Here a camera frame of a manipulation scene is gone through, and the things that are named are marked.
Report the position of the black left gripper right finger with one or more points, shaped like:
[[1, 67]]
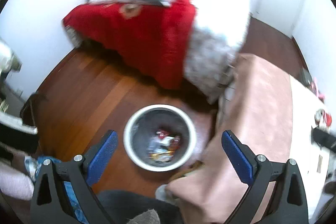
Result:
[[287, 203]]

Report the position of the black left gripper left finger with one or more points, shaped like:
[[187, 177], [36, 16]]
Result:
[[51, 202]]

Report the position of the red soda can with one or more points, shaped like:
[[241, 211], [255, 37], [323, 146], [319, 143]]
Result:
[[322, 118]]

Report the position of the trash pile in bin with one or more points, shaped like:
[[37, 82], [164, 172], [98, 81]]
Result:
[[163, 145]]

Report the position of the white round trash bin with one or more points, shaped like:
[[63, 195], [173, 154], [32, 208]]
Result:
[[127, 138]]

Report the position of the blue cloth on floor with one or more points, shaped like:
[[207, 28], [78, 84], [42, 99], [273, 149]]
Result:
[[33, 166]]

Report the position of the pink plush toy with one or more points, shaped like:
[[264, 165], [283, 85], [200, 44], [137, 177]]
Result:
[[314, 89]]

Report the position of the pink striped bed cover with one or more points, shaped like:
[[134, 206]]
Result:
[[272, 113]]

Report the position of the black bin liner bag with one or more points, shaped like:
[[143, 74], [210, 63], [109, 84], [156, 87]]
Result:
[[147, 125]]

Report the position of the checkered grey white quilt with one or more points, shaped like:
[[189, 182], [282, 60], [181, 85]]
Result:
[[218, 33]]

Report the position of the red fleece blanket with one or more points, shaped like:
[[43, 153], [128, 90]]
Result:
[[152, 39]]

